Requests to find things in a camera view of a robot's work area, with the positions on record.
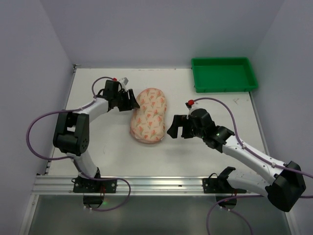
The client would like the aluminium mounting rail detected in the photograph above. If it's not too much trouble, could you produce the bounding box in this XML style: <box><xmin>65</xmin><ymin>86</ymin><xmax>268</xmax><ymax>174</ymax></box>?
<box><xmin>31</xmin><ymin>175</ymin><xmax>253</xmax><ymax>196</ymax></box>

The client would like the floral mesh laundry bag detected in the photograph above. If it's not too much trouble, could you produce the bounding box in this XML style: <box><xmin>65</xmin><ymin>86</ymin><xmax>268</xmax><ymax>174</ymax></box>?
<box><xmin>130</xmin><ymin>88</ymin><xmax>167</xmax><ymax>144</ymax></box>

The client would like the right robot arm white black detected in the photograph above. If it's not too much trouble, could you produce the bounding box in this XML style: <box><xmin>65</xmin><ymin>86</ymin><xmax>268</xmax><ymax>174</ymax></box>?
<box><xmin>167</xmin><ymin>108</ymin><xmax>306</xmax><ymax>212</ymax></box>

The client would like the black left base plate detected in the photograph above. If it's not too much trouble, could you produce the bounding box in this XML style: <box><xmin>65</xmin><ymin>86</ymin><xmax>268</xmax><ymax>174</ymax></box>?
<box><xmin>71</xmin><ymin>176</ymin><xmax>117</xmax><ymax>193</ymax></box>

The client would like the green plastic tray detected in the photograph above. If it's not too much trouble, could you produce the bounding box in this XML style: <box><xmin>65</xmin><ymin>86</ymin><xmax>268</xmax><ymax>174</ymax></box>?
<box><xmin>191</xmin><ymin>57</ymin><xmax>258</xmax><ymax>93</ymax></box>

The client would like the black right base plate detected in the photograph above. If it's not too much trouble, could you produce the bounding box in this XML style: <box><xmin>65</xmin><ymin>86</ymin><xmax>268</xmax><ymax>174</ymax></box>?
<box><xmin>202</xmin><ymin>173</ymin><xmax>247</xmax><ymax>194</ymax></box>

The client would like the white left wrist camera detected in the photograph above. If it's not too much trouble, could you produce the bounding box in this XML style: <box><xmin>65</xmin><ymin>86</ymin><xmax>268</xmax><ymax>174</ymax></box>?
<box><xmin>118</xmin><ymin>77</ymin><xmax>129</xmax><ymax>90</ymax></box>

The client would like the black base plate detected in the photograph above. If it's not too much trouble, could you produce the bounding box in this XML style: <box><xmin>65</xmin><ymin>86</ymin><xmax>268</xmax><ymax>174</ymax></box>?
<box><xmin>71</xmin><ymin>176</ymin><xmax>117</xmax><ymax>193</ymax></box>
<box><xmin>202</xmin><ymin>173</ymin><xmax>247</xmax><ymax>194</ymax></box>

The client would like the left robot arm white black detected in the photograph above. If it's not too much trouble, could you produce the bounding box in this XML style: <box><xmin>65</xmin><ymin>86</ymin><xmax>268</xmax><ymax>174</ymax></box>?
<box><xmin>53</xmin><ymin>77</ymin><xmax>140</xmax><ymax>181</ymax></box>

